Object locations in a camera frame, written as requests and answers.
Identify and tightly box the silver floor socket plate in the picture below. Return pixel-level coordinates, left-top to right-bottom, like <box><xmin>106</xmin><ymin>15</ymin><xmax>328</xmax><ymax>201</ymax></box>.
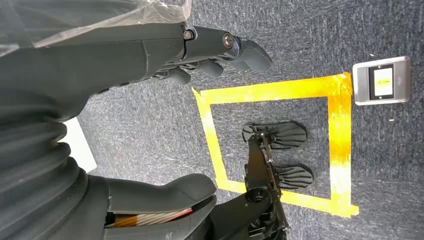
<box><xmin>352</xmin><ymin>55</ymin><xmax>412</xmax><ymax>107</ymax></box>

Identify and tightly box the clear plastic film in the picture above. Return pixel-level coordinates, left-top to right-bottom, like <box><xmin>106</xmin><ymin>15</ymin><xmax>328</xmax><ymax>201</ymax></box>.
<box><xmin>0</xmin><ymin>0</ymin><xmax>193</xmax><ymax>57</ymax></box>

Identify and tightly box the yellow floor tape square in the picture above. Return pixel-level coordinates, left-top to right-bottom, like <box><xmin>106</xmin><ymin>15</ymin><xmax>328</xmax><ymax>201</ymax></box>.
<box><xmin>191</xmin><ymin>71</ymin><xmax>360</xmax><ymax>219</ymax></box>

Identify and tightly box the black robot foot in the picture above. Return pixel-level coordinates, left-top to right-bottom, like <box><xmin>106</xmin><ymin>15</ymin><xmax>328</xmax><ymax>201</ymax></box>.
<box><xmin>241</xmin><ymin>120</ymin><xmax>308</xmax><ymax>151</ymax></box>
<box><xmin>273</xmin><ymin>164</ymin><xmax>314</xmax><ymax>190</ymax></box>

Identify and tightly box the white flat panel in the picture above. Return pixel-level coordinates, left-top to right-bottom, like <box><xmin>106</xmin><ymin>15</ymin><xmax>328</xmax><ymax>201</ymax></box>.
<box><xmin>57</xmin><ymin>117</ymin><xmax>98</xmax><ymax>174</ymax></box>

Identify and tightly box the black robot leg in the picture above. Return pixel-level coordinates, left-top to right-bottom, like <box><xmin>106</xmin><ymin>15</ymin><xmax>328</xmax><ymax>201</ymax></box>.
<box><xmin>198</xmin><ymin>132</ymin><xmax>289</xmax><ymax>240</ymax></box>

